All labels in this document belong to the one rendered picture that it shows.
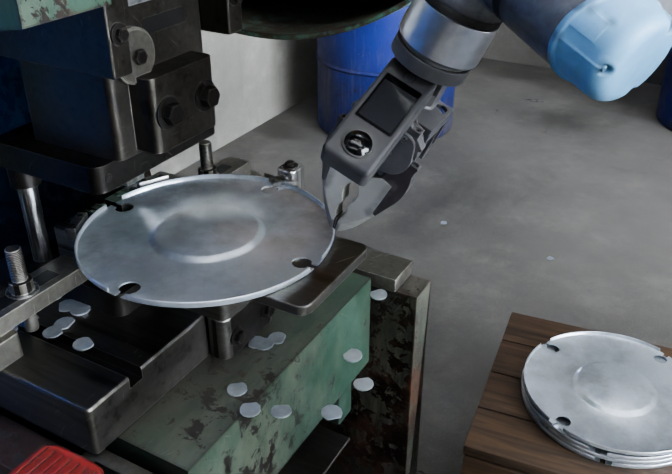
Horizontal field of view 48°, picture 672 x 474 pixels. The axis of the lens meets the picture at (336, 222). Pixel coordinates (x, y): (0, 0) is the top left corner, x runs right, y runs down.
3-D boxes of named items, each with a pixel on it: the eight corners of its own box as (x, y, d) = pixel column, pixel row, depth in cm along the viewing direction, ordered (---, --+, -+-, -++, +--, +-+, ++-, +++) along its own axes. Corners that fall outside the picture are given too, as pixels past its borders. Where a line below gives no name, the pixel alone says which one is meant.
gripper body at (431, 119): (429, 157, 75) (489, 57, 68) (395, 192, 69) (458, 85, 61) (367, 115, 76) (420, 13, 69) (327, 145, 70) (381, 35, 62)
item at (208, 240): (17, 260, 81) (16, 253, 81) (189, 162, 103) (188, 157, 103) (235, 342, 69) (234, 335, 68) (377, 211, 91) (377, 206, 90)
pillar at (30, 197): (56, 256, 90) (33, 148, 83) (42, 264, 89) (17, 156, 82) (43, 251, 91) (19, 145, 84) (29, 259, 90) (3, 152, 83)
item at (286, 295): (368, 337, 90) (370, 241, 84) (307, 409, 80) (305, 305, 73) (202, 281, 101) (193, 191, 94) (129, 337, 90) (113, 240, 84)
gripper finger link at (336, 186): (354, 208, 80) (391, 142, 74) (328, 232, 75) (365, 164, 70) (331, 191, 81) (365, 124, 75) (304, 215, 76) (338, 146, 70)
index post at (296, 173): (306, 223, 103) (305, 159, 99) (295, 232, 101) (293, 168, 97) (289, 218, 105) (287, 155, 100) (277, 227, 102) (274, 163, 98)
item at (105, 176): (221, 150, 93) (218, 108, 90) (104, 218, 78) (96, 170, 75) (124, 126, 100) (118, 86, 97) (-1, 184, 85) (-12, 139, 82)
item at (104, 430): (325, 251, 109) (324, 214, 106) (97, 457, 74) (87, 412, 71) (164, 203, 121) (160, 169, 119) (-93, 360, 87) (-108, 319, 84)
